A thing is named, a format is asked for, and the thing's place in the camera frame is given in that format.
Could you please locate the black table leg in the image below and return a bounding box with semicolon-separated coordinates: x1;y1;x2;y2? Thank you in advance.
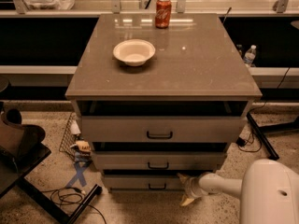
247;113;279;161
17;178;102;224

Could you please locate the grey drawer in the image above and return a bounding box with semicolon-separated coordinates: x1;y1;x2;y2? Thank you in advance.
80;116;247;143
92;151;226;171
102;175;183;192

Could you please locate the black floor cable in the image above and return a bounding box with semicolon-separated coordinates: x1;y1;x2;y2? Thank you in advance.
235;133;263;154
41;187;107;224

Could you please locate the black table leg right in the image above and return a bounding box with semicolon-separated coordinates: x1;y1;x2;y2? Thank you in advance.
247;113;279;161

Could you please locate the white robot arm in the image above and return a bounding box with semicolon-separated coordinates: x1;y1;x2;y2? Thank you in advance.
178;159;299;224

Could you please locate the dark brown chair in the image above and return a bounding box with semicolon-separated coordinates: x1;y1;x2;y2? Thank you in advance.
0;109;46;161

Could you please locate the clear plastic water bottle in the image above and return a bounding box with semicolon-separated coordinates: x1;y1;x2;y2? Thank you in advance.
243;45;256;67

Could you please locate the black floor cable left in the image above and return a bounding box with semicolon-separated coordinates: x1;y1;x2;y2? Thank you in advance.
41;187;107;224

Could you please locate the blue tape cross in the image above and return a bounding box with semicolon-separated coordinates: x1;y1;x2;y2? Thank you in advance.
66;161;91;188

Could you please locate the black table leg left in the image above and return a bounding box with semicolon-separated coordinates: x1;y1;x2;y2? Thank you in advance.
17;178;102;224

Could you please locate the grey drawer cabinet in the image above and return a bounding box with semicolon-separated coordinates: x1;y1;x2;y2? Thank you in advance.
65;14;262;179

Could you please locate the black floor cable right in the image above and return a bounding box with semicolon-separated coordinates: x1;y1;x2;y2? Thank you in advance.
235;133;263;154

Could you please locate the wire mesh basket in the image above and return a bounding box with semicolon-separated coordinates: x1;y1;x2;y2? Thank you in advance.
59;113;77;161

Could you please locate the orange soda can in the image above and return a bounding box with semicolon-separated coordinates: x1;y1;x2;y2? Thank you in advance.
155;0;172;28

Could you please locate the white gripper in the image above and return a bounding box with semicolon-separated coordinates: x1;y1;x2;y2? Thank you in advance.
177;173;208;206

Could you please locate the white paper bowl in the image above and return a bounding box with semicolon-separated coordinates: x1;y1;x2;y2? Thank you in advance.
113;39;156;67

